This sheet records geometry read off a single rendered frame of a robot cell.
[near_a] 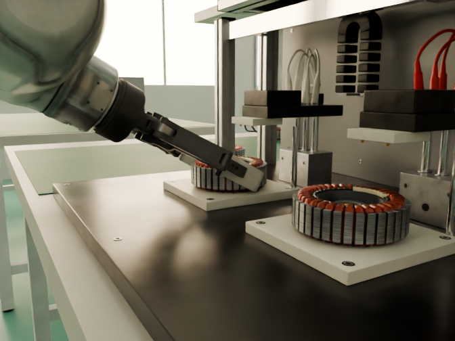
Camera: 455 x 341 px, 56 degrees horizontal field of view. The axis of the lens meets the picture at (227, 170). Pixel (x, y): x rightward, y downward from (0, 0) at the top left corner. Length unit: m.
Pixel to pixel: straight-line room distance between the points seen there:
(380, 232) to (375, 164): 0.36
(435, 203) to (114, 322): 0.36
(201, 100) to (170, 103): 0.43
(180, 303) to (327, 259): 0.13
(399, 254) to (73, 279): 0.29
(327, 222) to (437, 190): 0.17
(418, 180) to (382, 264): 0.18
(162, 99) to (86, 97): 4.89
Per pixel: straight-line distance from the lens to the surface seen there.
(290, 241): 0.41
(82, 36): 0.32
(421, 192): 0.54
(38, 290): 1.57
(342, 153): 0.80
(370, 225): 0.39
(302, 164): 0.68
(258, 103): 0.64
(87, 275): 0.43
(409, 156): 0.71
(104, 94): 0.51
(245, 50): 5.94
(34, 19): 0.30
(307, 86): 0.67
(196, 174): 0.60
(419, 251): 0.41
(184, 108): 5.49
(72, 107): 0.51
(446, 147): 0.54
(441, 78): 0.56
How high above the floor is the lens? 0.92
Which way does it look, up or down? 10 degrees down
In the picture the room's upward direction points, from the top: straight up
